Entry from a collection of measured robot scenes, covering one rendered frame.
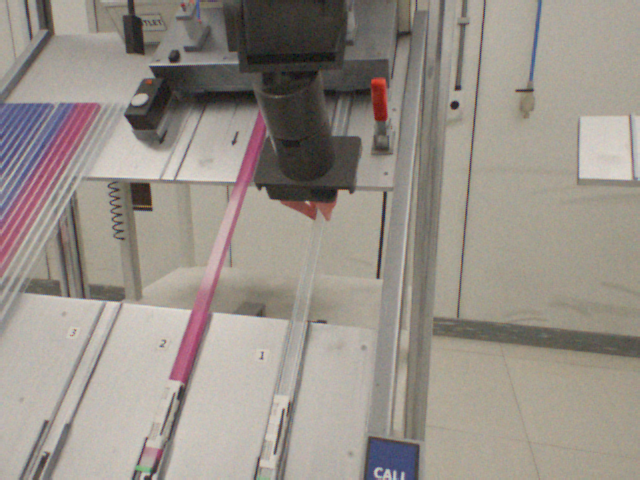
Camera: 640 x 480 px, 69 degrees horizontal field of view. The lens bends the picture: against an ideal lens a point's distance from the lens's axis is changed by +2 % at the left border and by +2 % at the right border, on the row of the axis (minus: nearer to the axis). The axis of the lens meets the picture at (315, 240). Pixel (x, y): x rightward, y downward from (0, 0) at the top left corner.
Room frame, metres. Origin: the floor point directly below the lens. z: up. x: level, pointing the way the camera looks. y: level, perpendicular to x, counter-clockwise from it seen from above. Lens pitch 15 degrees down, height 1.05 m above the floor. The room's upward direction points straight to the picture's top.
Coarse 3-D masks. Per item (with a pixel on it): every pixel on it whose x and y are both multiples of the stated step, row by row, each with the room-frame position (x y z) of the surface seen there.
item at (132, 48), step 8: (128, 16) 0.63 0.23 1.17; (136, 16) 0.64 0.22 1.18; (128, 24) 0.63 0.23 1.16; (136, 24) 0.63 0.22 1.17; (128, 32) 0.63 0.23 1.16; (136, 32) 0.63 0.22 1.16; (128, 40) 0.63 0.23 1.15; (136, 40) 0.63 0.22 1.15; (128, 48) 0.63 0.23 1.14; (136, 48) 0.63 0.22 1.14
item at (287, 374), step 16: (336, 128) 0.62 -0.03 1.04; (320, 224) 0.51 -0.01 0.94; (320, 240) 0.50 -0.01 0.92; (304, 272) 0.47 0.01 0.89; (304, 288) 0.46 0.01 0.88; (304, 304) 0.44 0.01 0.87; (304, 320) 0.43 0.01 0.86; (288, 336) 0.42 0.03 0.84; (288, 352) 0.41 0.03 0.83; (288, 368) 0.40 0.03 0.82; (288, 384) 0.39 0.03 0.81
